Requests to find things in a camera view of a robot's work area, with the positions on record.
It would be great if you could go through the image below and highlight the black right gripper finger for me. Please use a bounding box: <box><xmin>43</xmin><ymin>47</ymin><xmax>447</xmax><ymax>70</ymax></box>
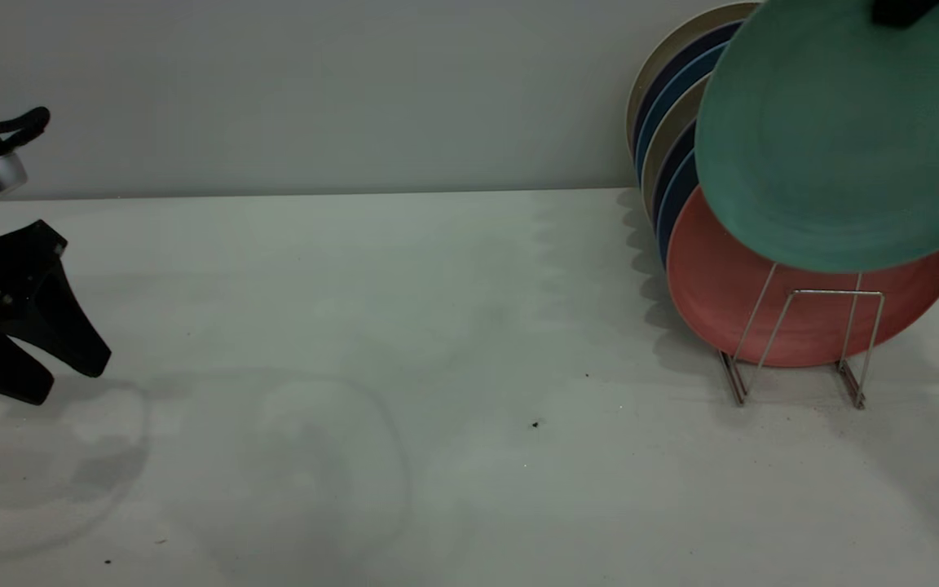
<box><xmin>871</xmin><ymin>0</ymin><xmax>939</xmax><ymax>29</ymax></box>

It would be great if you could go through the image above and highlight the green round plate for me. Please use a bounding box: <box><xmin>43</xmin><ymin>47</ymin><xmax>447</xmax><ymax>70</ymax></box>
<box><xmin>694</xmin><ymin>0</ymin><xmax>939</xmax><ymax>274</ymax></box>

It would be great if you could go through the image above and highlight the dark navy round plate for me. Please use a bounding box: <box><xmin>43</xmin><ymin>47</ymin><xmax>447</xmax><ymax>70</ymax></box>
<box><xmin>631</xmin><ymin>20</ymin><xmax>743</xmax><ymax>152</ymax></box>

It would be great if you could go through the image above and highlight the beige round plate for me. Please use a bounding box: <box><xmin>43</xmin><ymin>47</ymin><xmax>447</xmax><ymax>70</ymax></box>
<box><xmin>641</xmin><ymin>75</ymin><xmax>711</xmax><ymax>217</ymax></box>
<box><xmin>624</xmin><ymin>2</ymin><xmax>764</xmax><ymax>156</ymax></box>

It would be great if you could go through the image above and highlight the teal blue round plate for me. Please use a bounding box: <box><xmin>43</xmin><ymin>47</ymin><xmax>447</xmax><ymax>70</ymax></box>
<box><xmin>635</xmin><ymin>41</ymin><xmax>730</xmax><ymax>176</ymax></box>

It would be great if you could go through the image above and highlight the dark purple round plate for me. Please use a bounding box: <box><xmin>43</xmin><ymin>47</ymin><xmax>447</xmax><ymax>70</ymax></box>
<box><xmin>650</xmin><ymin>121</ymin><xmax>699</xmax><ymax>217</ymax></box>

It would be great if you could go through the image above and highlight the medium blue round plate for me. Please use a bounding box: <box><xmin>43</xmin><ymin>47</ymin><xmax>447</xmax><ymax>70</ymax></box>
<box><xmin>655</xmin><ymin>149</ymin><xmax>700</xmax><ymax>268</ymax></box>

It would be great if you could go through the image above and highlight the pink round plate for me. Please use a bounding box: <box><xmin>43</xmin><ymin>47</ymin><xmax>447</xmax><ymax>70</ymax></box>
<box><xmin>665</xmin><ymin>186</ymin><xmax>939</xmax><ymax>369</ymax></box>

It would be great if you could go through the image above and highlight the metal wire plate rack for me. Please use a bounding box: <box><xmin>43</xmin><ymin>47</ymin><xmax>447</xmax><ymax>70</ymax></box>
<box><xmin>718</xmin><ymin>263</ymin><xmax>886</xmax><ymax>410</ymax></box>

